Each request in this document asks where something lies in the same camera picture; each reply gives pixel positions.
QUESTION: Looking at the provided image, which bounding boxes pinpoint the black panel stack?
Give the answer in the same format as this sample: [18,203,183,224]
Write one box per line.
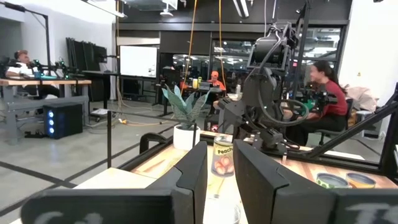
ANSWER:
[65,37,108,72]

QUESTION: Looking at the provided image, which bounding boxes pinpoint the background robot arms green lights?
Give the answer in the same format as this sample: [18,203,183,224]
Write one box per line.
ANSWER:
[27,57,82,79]

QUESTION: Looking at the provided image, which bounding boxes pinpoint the beige cloth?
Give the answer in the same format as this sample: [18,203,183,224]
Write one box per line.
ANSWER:
[343,83,379,113]

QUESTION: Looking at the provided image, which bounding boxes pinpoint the person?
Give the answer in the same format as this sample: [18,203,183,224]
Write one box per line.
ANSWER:
[285,60,349,146]
[4,49,60,99]
[206,70,227,93]

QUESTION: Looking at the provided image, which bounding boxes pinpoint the black vertical mast pole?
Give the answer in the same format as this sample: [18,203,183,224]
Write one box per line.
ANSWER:
[291,0,312,100]

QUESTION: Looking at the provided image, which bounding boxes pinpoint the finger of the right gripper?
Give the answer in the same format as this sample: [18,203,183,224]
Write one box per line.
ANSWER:
[217,96,247,134]

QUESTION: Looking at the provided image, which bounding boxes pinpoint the black computer tower blue lights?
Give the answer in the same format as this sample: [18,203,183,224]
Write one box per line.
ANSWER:
[42,102,84,140]

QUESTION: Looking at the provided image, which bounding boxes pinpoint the black overhead pole stand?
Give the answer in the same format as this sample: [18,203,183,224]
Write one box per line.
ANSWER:
[0,1,52,75]

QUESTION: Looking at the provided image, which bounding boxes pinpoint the white board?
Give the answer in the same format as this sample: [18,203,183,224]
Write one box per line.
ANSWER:
[119,45,158,78]

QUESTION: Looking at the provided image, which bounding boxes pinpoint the glass jar with green contents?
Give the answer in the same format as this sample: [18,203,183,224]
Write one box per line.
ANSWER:
[211,135,234,177]

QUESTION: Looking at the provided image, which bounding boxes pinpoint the black side table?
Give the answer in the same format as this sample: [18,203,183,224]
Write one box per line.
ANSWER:
[81,70,121,110]

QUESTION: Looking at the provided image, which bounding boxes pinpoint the potted plant white pot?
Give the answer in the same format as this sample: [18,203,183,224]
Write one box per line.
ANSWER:
[161,83,212,152]

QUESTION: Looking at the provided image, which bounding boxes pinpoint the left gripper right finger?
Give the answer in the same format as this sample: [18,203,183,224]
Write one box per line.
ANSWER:
[233,139,398,224]

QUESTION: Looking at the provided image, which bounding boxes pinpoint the wooden workbench grey legs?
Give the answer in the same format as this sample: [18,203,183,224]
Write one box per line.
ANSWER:
[0,77,93,146]

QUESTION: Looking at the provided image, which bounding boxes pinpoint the black aluminium rig frame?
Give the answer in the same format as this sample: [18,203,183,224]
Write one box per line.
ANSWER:
[118,82,398,183]

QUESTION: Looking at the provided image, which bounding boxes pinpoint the orange hanging cable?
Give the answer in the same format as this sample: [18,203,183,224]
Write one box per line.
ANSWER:
[179,0,198,96]
[217,0,228,91]

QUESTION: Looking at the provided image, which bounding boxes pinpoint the black curved table bracket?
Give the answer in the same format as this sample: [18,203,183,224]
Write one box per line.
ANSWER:
[139,132,170,155]

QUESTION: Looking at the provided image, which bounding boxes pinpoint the green dotted label tin can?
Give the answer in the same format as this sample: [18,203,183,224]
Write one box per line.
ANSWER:
[316,172,351,190]

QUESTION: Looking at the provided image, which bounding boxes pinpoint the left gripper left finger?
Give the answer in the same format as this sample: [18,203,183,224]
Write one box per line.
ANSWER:
[20,141,208,224]

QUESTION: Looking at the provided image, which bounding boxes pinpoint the orange label tin can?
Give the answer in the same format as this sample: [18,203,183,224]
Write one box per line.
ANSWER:
[345,172,377,189]

